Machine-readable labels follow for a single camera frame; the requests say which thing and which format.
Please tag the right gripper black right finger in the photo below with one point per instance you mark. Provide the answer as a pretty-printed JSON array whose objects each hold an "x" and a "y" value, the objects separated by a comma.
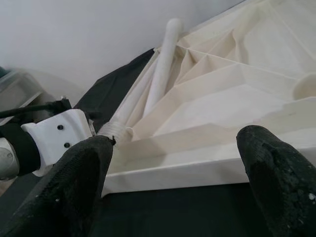
[{"x": 279, "y": 185}]

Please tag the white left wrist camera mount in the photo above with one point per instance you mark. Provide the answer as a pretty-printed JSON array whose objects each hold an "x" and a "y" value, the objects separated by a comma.
[{"x": 56, "y": 138}]

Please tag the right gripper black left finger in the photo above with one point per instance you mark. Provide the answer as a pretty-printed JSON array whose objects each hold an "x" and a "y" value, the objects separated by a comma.
[{"x": 69, "y": 187}]

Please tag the white plastic children table top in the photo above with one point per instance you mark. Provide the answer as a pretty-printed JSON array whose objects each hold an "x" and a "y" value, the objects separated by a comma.
[{"x": 209, "y": 111}]

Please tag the black tablecloth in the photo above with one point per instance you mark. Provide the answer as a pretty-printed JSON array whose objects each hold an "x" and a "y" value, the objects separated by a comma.
[{"x": 172, "y": 214}]

